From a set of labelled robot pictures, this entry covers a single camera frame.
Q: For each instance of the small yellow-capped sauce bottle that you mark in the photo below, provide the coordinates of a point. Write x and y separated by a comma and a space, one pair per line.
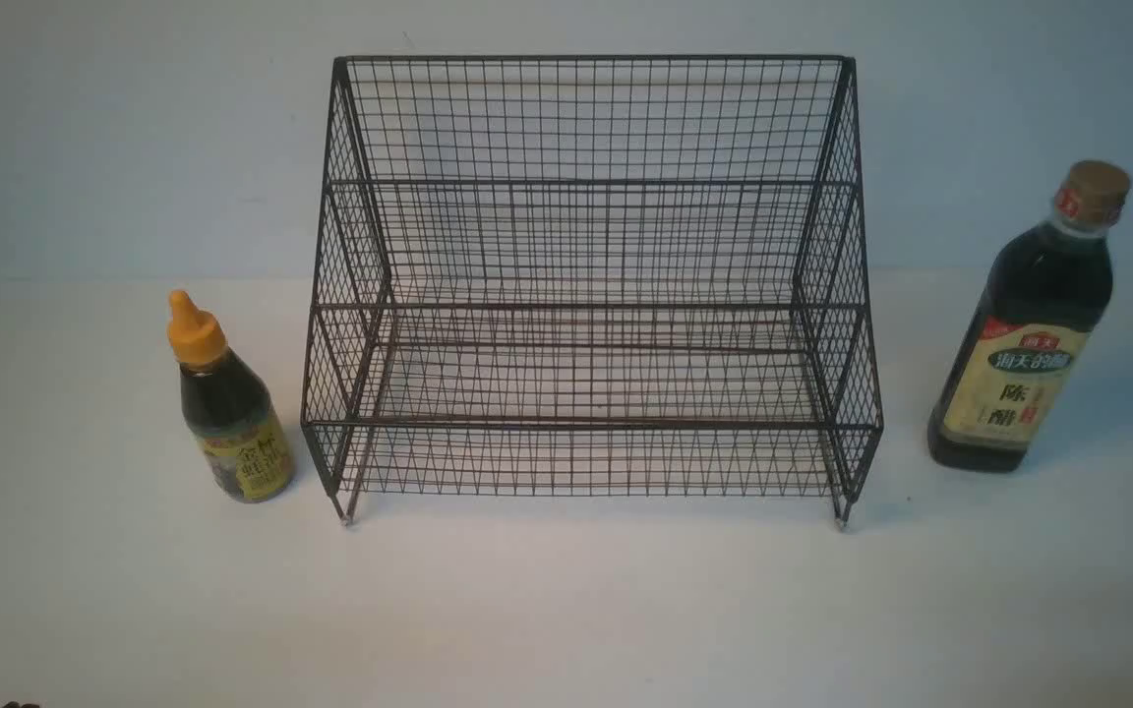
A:
227, 407

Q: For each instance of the tall dark vinegar bottle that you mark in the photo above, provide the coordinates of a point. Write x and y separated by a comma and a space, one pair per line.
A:
1046, 291

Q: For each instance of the black wire mesh rack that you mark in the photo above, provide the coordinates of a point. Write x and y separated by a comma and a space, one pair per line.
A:
594, 274

